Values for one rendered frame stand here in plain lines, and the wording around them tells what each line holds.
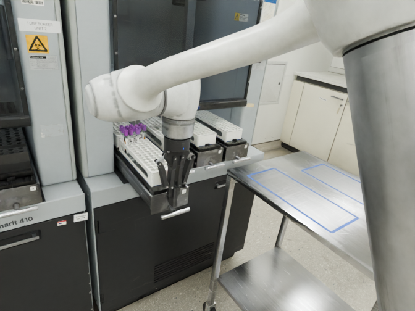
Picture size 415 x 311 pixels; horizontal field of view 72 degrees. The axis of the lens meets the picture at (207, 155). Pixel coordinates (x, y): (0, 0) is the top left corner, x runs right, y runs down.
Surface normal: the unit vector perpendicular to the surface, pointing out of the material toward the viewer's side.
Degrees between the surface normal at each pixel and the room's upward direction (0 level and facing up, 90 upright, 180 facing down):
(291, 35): 119
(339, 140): 90
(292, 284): 0
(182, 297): 0
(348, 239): 0
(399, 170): 91
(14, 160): 90
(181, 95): 87
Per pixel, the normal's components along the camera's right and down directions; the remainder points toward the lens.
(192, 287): 0.11, -0.90
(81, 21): 0.57, 0.40
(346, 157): -0.81, 0.17
